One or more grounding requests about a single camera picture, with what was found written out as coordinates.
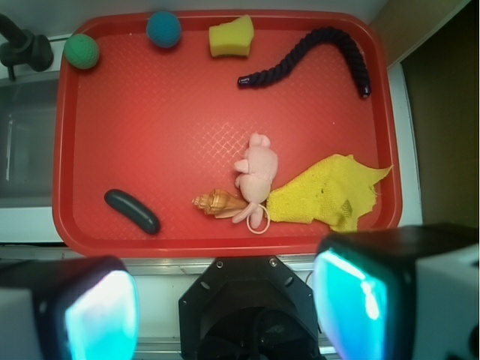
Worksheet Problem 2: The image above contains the metal sink basin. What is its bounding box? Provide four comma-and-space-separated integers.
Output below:
1, 76, 59, 209

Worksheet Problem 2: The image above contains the black oblong capsule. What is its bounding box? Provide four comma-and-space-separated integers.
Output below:
103, 189, 161, 236

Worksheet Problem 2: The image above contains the yellow knit cloth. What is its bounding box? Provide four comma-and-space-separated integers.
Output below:
266, 154, 392, 233

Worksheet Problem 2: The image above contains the red plastic tray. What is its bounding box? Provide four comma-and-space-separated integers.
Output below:
52, 11, 402, 258

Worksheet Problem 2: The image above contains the pink plush toy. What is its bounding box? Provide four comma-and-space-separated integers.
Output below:
232, 133, 278, 235

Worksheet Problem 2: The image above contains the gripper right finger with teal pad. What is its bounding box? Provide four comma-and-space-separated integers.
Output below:
312, 223, 479, 359

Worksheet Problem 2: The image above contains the tan seashell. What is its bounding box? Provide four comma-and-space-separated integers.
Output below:
191, 188, 248, 219

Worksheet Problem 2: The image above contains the blue foam ball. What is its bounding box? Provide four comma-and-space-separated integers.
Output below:
145, 11, 182, 49

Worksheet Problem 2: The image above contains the dark purple rope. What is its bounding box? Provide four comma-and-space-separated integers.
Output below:
237, 27, 373, 100

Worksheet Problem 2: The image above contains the green foam ball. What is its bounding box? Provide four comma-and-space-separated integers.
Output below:
64, 34, 100, 70

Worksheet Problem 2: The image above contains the yellow sponge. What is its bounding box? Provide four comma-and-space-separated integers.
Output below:
208, 15, 254, 58

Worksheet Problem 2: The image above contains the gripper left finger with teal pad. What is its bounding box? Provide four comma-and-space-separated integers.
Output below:
1, 256, 140, 359

